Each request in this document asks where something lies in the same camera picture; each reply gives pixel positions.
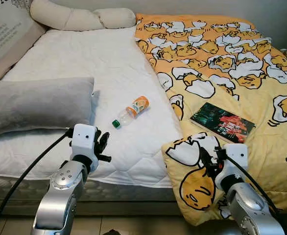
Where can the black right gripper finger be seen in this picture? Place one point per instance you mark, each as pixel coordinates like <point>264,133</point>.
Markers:
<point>203,157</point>

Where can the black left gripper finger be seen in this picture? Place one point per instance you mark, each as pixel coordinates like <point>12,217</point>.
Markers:
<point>104,141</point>

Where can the dark book red cover print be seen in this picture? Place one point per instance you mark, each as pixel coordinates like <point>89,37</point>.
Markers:
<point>222,122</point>

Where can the plastic bottle orange label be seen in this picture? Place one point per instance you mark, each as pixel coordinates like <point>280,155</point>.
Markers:
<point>136,106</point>

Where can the yellow egg cartoon blanket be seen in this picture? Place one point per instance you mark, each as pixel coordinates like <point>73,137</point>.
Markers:
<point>241,103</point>

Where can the grey pillow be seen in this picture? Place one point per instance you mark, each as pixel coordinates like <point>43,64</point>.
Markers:
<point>35,103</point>

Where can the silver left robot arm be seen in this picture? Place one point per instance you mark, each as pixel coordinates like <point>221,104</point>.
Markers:
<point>60,196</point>

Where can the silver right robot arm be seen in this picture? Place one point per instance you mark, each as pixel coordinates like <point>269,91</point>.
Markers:
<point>251,205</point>

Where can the beige long bolster pillow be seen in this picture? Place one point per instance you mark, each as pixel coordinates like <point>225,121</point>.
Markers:
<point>70,17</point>

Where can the printed beige headboard cushion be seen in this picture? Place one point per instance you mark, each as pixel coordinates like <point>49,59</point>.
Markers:
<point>6,34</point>

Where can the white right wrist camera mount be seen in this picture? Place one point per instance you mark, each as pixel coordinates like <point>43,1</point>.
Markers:
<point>234,159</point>

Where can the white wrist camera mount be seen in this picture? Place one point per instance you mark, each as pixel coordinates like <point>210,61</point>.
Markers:
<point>83,139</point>
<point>234,159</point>

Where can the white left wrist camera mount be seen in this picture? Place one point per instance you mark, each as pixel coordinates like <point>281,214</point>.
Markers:
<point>83,139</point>

